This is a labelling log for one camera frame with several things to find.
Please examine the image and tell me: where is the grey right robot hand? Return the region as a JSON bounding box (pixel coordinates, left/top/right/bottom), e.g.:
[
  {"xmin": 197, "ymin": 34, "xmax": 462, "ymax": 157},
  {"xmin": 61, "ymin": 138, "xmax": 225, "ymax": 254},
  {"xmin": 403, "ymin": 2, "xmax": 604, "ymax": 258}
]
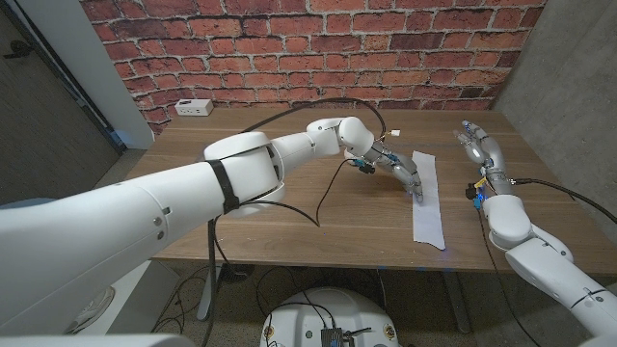
[{"xmin": 452, "ymin": 120, "xmax": 515, "ymax": 197}]

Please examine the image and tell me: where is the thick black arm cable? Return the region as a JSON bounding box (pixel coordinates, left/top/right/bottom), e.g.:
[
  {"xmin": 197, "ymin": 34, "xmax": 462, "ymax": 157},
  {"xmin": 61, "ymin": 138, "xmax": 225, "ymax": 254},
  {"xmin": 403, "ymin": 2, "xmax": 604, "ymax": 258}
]
[
  {"xmin": 511, "ymin": 177, "xmax": 617, "ymax": 226},
  {"xmin": 200, "ymin": 96, "xmax": 389, "ymax": 347}
]

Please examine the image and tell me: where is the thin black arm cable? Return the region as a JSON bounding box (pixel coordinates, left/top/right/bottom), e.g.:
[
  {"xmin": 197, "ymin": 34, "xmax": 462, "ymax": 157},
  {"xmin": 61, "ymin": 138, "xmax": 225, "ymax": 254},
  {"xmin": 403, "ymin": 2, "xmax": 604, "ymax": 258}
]
[
  {"xmin": 214, "ymin": 157, "xmax": 362, "ymax": 228},
  {"xmin": 475, "ymin": 206, "xmax": 532, "ymax": 347}
]

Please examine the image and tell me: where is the red brick printed backdrop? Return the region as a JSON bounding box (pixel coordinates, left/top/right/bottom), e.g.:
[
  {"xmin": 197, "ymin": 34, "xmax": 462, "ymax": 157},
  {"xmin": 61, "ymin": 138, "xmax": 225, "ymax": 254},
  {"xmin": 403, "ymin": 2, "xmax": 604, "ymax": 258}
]
[{"xmin": 79, "ymin": 0, "xmax": 549, "ymax": 136}]

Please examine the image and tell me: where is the small grey torso box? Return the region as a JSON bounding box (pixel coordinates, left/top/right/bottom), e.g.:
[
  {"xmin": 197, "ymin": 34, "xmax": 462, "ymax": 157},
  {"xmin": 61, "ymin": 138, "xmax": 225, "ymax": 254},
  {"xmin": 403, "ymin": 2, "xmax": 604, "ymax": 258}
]
[{"xmin": 320, "ymin": 327, "xmax": 344, "ymax": 347}]

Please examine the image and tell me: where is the blue upholstered seat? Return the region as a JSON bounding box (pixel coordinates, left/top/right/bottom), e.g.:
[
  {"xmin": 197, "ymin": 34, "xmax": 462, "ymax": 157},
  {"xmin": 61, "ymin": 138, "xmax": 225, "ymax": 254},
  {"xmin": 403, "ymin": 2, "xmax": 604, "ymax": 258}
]
[{"xmin": 0, "ymin": 197, "xmax": 47, "ymax": 209}]

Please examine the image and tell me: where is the white receipt paper strip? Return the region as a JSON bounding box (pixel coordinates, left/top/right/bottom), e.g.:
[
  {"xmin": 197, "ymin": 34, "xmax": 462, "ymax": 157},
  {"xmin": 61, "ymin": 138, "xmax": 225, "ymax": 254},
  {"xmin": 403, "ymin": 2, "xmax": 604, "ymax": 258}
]
[{"xmin": 411, "ymin": 149, "xmax": 447, "ymax": 252}]

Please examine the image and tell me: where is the black door handle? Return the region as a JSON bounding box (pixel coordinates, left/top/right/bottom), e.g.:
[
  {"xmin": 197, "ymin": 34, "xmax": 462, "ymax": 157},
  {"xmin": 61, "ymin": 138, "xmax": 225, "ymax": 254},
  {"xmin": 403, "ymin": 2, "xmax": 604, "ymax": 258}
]
[{"xmin": 2, "ymin": 39, "xmax": 33, "ymax": 60}]

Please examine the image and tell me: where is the black arm strap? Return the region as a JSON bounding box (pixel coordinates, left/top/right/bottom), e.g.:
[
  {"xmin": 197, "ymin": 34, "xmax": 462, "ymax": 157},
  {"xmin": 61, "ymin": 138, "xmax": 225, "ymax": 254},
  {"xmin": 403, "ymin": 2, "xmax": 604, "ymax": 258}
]
[{"xmin": 205, "ymin": 158, "xmax": 242, "ymax": 216}]

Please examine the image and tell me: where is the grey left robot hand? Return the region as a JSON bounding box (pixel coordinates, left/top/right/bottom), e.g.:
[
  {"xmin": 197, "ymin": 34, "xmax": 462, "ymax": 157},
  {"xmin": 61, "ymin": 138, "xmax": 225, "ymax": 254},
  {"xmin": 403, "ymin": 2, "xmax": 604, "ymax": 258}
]
[{"xmin": 359, "ymin": 144, "xmax": 426, "ymax": 204}]

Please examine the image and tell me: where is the grey metal table leg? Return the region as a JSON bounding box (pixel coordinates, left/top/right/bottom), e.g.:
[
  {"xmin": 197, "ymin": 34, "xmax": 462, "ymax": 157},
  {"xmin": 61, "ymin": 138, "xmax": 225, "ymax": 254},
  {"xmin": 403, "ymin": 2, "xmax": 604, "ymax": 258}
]
[
  {"xmin": 196, "ymin": 263, "xmax": 224, "ymax": 322},
  {"xmin": 442, "ymin": 271, "xmax": 472, "ymax": 334}
]

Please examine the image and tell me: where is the grey white sneaker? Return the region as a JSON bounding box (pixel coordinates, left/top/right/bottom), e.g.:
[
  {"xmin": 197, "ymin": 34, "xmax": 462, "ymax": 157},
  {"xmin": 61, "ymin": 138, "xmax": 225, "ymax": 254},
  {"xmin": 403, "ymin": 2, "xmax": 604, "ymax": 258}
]
[{"xmin": 66, "ymin": 285, "xmax": 117, "ymax": 335}]

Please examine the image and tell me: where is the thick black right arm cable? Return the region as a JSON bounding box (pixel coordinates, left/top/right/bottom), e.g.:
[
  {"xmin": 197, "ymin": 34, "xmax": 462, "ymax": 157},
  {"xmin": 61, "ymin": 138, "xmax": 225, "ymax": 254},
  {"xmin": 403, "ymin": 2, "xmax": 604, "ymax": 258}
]
[{"xmin": 511, "ymin": 177, "xmax": 617, "ymax": 226}]

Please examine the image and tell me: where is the white power strip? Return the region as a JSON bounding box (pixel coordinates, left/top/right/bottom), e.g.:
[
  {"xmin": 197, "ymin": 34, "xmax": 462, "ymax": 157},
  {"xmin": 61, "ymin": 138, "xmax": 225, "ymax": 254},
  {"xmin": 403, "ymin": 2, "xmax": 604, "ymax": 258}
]
[{"xmin": 174, "ymin": 98, "xmax": 215, "ymax": 118}]

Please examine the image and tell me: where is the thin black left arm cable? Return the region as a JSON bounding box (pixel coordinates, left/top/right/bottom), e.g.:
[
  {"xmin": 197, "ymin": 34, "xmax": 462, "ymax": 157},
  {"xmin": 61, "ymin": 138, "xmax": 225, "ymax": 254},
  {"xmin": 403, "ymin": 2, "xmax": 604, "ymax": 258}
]
[{"xmin": 214, "ymin": 157, "xmax": 362, "ymax": 228}]

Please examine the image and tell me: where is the black floor cable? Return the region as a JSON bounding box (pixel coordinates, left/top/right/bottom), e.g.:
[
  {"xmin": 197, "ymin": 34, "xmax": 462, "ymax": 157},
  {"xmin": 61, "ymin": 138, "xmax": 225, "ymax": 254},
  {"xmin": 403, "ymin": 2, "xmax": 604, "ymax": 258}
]
[{"xmin": 254, "ymin": 265, "xmax": 338, "ymax": 332}]

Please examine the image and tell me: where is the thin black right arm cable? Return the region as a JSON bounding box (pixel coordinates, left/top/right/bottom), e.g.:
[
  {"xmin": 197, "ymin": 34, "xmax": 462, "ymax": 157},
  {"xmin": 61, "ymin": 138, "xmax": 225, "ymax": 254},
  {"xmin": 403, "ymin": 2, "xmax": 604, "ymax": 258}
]
[{"xmin": 475, "ymin": 206, "xmax": 532, "ymax": 347}]

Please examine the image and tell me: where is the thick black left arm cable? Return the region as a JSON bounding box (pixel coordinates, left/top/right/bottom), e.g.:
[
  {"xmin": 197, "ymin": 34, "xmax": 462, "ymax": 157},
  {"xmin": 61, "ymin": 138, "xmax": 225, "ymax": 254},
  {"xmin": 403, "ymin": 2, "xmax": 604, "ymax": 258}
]
[{"xmin": 200, "ymin": 96, "xmax": 389, "ymax": 347}]

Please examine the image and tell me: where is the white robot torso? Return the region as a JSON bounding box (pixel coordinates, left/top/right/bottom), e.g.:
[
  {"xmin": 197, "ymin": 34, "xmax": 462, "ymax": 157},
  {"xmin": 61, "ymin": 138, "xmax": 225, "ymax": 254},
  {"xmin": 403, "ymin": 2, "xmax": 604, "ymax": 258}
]
[{"xmin": 259, "ymin": 287, "xmax": 400, "ymax": 347}]

